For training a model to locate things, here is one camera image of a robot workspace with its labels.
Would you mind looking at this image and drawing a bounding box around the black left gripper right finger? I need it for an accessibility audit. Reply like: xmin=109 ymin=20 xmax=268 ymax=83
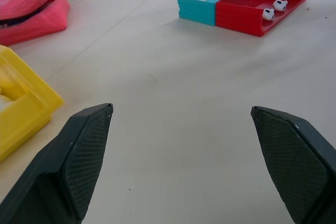
xmin=250 ymin=105 xmax=336 ymax=224

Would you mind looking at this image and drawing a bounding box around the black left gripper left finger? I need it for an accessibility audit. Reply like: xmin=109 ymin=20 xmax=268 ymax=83
xmin=0 ymin=102 xmax=114 ymax=224

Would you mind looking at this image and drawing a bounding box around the red fabric pouch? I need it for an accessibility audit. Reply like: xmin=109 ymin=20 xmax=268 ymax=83
xmin=0 ymin=0 xmax=71 ymax=46

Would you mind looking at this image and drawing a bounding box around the yellow plastic holder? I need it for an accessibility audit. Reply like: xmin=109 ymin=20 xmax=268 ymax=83
xmin=0 ymin=45 xmax=66 ymax=162

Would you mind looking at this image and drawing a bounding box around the white earbud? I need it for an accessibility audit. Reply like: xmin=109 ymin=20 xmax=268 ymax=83
xmin=272 ymin=0 xmax=289 ymax=12
xmin=262 ymin=8 xmax=276 ymax=21

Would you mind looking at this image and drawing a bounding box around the red open plastic tray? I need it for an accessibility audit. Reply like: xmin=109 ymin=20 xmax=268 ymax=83
xmin=215 ymin=0 xmax=314 ymax=37

